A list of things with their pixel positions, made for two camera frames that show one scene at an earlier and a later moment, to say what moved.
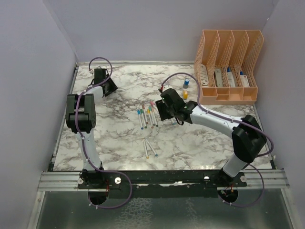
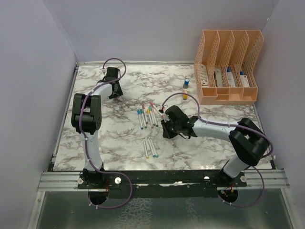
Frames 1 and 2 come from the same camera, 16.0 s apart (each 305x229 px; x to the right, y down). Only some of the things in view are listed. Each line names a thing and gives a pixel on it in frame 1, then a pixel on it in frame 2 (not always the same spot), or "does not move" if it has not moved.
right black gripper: [161, 107] to [166, 133]
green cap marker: [146, 151] does not move
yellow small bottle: [185, 95] does not move
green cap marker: [141, 111] does not move
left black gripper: [112, 87] to [118, 93]
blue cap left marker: [138, 113] does not move
